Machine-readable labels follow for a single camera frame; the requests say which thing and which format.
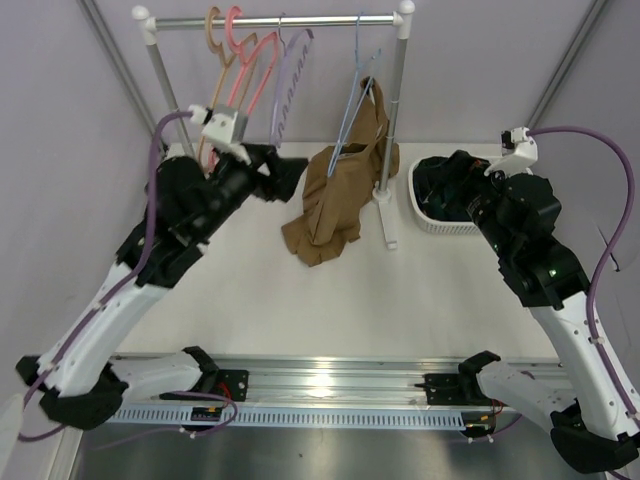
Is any pink velvet hanger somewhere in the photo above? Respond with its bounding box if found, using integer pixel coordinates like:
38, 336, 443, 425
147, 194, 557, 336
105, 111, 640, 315
207, 5, 281, 169

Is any tan velvet hanger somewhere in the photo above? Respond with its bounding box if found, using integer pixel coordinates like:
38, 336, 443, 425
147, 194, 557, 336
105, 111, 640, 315
197, 6, 261, 166

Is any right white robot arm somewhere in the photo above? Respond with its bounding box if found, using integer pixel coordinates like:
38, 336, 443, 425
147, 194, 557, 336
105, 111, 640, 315
439, 150, 639, 474

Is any purple notched hanger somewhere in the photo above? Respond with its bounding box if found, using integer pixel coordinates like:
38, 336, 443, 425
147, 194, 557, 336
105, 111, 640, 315
269, 16, 315, 148

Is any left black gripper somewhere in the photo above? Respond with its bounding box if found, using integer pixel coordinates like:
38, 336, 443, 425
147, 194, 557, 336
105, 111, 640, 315
192, 143, 308, 243

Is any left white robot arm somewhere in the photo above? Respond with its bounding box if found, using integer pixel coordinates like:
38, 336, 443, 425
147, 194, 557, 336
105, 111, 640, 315
16, 144, 309, 430

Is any dark green plaid garment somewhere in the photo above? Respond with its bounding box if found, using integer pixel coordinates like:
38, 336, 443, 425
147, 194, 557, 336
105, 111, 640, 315
412, 156, 471, 222

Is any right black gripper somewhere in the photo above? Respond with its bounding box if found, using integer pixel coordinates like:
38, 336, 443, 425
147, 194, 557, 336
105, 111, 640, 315
414, 150, 520, 259

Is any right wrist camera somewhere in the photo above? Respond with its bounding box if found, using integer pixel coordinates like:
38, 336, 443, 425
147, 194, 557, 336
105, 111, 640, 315
484, 127, 538, 177

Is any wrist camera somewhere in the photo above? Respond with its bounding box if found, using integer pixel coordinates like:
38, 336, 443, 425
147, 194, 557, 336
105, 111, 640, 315
484, 127, 538, 177
201, 105, 251, 165

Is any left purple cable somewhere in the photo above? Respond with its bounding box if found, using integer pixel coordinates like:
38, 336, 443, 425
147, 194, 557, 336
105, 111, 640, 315
17, 108, 211, 442

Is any light blue wire hanger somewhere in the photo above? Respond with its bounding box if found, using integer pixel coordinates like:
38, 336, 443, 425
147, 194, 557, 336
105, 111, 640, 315
327, 13, 382, 178

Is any metal clothes rack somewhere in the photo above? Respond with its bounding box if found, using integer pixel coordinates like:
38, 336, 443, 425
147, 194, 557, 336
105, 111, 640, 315
131, 1, 415, 250

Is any aluminium mounting rail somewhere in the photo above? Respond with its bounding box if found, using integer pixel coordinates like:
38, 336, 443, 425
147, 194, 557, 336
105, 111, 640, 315
104, 352, 566, 416

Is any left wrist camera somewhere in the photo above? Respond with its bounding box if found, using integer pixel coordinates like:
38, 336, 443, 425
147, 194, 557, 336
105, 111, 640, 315
201, 105, 251, 165

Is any slotted cable duct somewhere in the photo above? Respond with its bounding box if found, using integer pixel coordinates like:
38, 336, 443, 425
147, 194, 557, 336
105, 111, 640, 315
109, 405, 466, 431

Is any tan skirt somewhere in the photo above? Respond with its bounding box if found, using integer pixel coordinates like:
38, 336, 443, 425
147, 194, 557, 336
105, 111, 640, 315
281, 78, 389, 267

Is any white laundry basket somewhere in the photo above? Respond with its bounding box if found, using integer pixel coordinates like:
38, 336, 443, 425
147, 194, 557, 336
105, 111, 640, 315
407, 159, 479, 235

